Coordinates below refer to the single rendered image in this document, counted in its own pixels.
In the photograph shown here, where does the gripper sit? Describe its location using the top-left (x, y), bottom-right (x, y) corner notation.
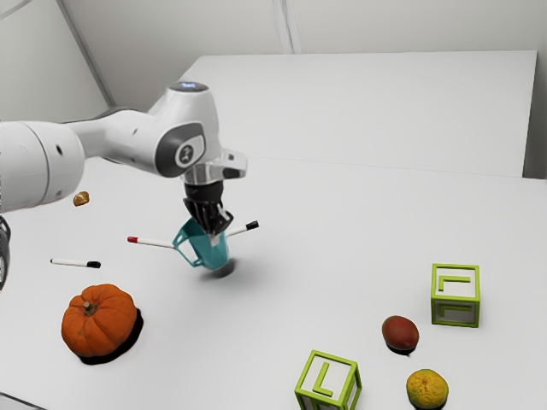
top-left (183, 180), bottom-right (234, 235)

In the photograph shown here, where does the teal faceted mug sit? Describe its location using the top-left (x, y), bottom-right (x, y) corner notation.
top-left (172, 216), bottom-right (232, 271)

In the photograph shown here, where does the white pen with black cap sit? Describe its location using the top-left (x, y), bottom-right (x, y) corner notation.
top-left (227, 220), bottom-right (260, 237)
top-left (50, 257), bottom-right (103, 270)

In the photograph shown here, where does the white pen with red cap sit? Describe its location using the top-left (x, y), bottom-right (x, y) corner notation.
top-left (126, 235), bottom-right (175, 250)

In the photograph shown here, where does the orange pumpkin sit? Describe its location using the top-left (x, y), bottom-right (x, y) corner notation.
top-left (61, 284), bottom-right (138, 358)

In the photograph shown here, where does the green letter block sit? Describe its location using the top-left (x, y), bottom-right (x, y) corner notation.
top-left (430, 262), bottom-right (481, 331)
top-left (293, 349), bottom-right (363, 410)

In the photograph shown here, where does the red mango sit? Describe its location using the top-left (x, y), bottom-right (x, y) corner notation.
top-left (381, 315), bottom-right (421, 352)

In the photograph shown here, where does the yellow orange fruit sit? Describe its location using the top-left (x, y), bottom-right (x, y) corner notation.
top-left (405, 368), bottom-right (450, 409)

